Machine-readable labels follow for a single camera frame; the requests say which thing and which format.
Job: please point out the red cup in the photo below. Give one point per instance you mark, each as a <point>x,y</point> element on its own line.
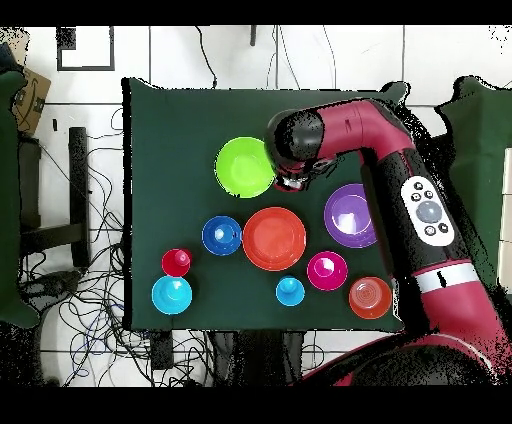
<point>176,262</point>

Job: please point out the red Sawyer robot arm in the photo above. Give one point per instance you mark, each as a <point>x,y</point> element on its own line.
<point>432,260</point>

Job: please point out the dark blue bowl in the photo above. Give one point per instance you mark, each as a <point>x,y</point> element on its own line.
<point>221,235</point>

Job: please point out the black metal stand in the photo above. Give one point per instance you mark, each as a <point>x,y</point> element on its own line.
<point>440,160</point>
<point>78,180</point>

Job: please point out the wide orange bowl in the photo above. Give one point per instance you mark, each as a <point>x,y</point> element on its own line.
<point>274,238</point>

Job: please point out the black box on floor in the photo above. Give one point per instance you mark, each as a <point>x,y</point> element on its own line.
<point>162,350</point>

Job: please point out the cardboard box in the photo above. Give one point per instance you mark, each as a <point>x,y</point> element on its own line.
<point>30,104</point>

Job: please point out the large green bowl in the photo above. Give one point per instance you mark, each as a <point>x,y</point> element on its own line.
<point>242,168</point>

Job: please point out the light blue bowl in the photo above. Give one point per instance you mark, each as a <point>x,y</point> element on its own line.
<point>172,295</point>

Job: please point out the green cloth side table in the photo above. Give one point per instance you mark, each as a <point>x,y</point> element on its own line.
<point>480,140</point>
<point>8,200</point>

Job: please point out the grey machine base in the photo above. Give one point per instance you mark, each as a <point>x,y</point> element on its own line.
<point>52,284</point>

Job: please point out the purple bowl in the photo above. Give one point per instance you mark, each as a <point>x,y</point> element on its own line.
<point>346,218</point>

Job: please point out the black post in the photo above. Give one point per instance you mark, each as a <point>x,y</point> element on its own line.
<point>253,36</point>

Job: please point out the deep orange bowl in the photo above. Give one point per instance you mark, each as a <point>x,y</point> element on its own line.
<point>370,298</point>

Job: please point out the black square frame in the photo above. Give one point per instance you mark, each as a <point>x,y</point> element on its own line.
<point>112,48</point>

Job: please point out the magenta bowl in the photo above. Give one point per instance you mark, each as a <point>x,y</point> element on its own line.
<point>327,270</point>

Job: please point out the dark green tablecloth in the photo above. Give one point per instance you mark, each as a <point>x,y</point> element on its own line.
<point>180,120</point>

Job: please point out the light blue cup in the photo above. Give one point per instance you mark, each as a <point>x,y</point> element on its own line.
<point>290,291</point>

